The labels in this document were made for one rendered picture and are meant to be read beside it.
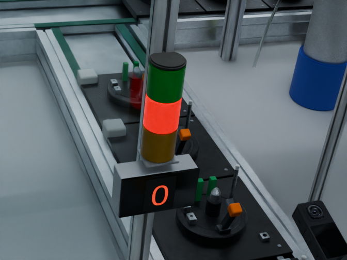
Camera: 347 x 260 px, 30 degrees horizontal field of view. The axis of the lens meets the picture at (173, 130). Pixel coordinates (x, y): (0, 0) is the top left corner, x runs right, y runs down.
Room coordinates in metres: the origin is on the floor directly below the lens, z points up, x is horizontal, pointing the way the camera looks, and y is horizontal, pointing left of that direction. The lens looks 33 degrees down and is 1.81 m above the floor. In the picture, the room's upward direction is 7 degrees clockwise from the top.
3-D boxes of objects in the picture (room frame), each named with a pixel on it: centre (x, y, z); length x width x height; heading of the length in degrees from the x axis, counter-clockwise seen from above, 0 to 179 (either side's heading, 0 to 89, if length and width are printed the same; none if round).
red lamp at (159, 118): (0.77, 0.02, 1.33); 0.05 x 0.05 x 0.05
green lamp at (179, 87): (0.77, 0.02, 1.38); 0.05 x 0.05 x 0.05
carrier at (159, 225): (0.97, -0.10, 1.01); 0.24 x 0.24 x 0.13; 25
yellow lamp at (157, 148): (0.77, 0.02, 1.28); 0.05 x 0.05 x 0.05
